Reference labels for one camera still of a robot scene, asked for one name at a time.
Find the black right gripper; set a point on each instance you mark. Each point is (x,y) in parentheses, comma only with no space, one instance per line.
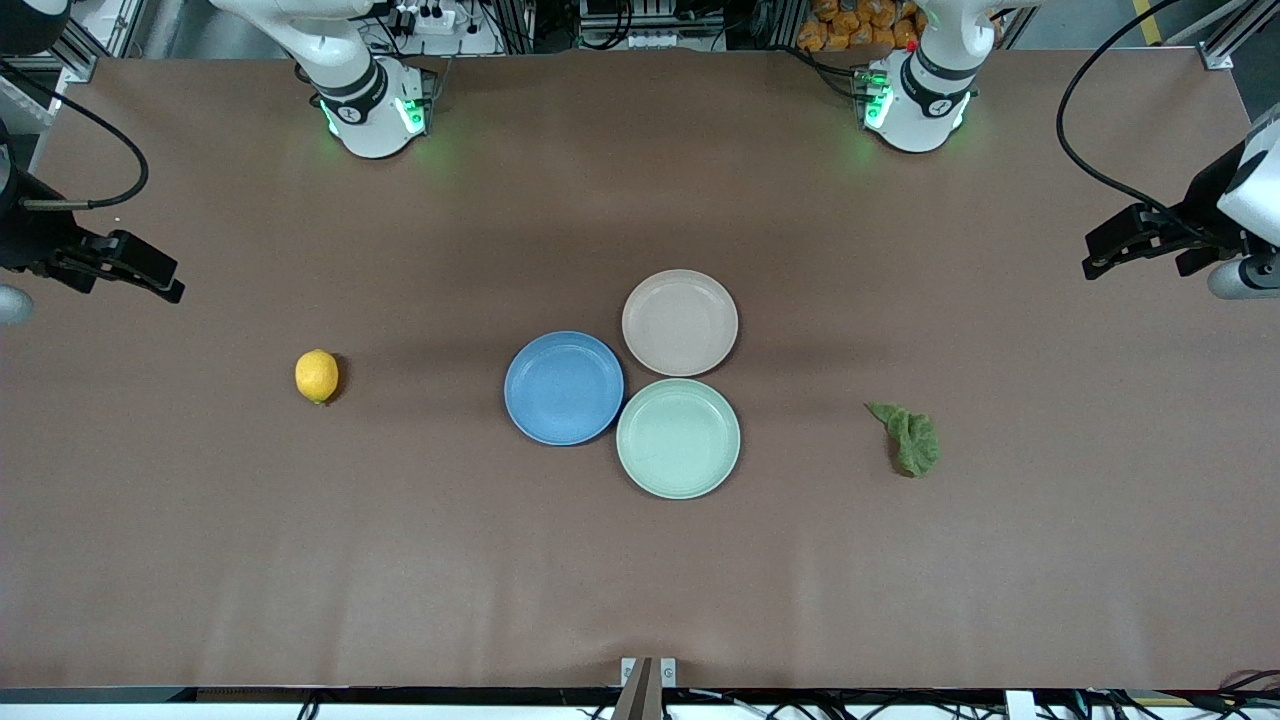
(28,240)

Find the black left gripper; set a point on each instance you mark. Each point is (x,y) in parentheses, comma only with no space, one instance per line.
(1208,201)

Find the yellow lemon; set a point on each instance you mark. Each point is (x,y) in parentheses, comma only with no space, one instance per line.
(317,376)

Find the green lettuce leaf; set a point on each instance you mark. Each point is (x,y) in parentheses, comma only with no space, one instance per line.
(912,440)

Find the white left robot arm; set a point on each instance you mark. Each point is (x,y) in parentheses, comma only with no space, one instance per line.
(925,100)

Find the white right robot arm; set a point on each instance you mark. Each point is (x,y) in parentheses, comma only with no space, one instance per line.
(362,92)

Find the pile of orange bags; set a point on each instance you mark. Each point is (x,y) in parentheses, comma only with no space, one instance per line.
(850,25)

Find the white power strip with plugs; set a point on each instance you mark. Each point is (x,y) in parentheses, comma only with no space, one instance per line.
(425,18)

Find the blue plate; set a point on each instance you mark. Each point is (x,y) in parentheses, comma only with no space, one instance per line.
(565,390)

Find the beige plate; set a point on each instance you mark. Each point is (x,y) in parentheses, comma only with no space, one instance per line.
(680,320)

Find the white block under table edge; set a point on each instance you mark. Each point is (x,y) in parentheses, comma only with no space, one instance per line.
(1019,705)

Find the light green plate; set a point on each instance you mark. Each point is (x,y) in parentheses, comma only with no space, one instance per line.
(678,440)

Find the long white power strip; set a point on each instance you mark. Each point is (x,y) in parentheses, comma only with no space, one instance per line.
(662,40)

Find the aluminium frame profile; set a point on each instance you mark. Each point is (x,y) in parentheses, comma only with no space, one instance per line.
(80,50)
(1225,48)

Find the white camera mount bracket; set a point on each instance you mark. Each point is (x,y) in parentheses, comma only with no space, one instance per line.
(668,672)

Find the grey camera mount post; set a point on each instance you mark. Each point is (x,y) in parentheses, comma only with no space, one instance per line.
(640,695)

